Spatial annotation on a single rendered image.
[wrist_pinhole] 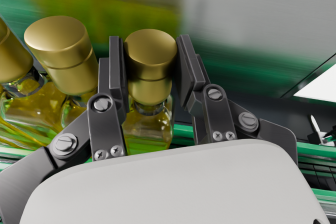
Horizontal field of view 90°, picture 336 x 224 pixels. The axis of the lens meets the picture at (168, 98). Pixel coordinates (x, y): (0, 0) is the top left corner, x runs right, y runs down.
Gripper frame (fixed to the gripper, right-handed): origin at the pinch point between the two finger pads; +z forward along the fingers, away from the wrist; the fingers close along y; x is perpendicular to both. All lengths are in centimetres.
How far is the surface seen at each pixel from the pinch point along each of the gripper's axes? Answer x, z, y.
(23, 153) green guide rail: -18.5, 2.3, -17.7
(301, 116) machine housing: -26.5, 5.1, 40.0
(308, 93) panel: -14.6, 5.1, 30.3
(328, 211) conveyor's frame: -27.1, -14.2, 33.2
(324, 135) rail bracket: -17.8, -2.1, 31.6
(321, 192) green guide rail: -18.5, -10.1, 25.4
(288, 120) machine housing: -29.7, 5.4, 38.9
